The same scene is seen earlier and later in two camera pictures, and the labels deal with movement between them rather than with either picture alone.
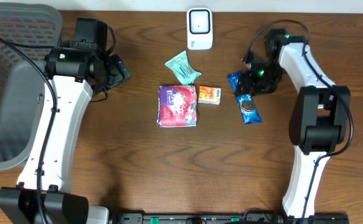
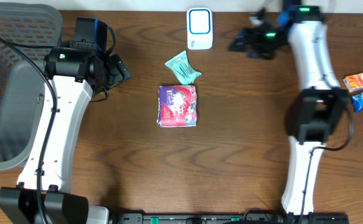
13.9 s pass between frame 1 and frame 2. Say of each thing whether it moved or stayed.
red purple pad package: stayed
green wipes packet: stayed
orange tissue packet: moved
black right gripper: moved
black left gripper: stayed
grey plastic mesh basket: stayed
